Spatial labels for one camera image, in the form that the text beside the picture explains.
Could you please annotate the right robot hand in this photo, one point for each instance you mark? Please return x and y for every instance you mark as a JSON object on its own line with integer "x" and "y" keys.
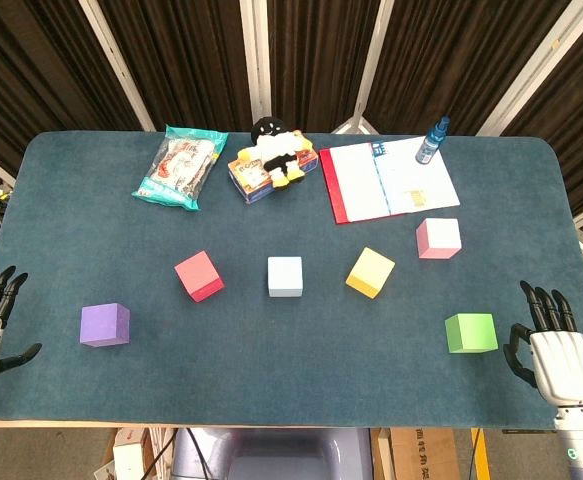
{"x": 563, "y": 365}

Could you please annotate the pink foam cube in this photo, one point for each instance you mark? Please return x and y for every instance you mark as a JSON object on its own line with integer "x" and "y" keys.
{"x": 441, "y": 237}

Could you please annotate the white carton box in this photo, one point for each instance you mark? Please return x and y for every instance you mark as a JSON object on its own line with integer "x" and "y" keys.
{"x": 128, "y": 457}

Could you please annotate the red foam cube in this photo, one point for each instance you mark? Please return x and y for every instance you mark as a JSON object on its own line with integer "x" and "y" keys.
{"x": 198, "y": 275}

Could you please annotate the teal snack bag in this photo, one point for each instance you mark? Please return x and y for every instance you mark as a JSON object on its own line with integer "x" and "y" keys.
{"x": 181, "y": 167}

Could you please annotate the light blue foam cube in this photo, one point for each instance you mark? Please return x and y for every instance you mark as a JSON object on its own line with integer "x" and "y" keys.
{"x": 285, "y": 275}

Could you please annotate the purple foam cube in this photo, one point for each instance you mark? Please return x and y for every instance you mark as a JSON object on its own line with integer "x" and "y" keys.
{"x": 103, "y": 325}

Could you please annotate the yellow foam cube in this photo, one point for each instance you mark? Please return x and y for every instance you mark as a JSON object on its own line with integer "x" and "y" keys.
{"x": 371, "y": 270}

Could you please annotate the blue cardboard box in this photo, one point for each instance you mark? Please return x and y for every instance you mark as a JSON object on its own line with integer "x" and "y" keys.
{"x": 251, "y": 182}

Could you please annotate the green foam cube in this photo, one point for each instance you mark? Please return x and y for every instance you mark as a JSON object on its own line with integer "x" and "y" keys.
{"x": 471, "y": 332}

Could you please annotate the teal felt table mat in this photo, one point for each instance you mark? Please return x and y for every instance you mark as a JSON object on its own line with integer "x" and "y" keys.
{"x": 291, "y": 360}

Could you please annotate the brown cardboard box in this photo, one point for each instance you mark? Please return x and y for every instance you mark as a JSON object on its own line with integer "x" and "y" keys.
{"x": 421, "y": 455}

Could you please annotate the blue spray bottle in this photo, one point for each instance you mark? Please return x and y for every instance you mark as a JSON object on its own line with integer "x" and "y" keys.
{"x": 428, "y": 147}

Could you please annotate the open red folder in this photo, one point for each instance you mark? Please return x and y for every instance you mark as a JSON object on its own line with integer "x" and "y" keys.
{"x": 396, "y": 185}

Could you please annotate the penguin plush toy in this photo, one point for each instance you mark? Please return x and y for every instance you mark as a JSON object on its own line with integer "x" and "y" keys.
{"x": 278, "y": 152}

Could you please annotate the lavender robot torso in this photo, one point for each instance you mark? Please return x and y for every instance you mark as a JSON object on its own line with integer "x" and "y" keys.
{"x": 271, "y": 455}

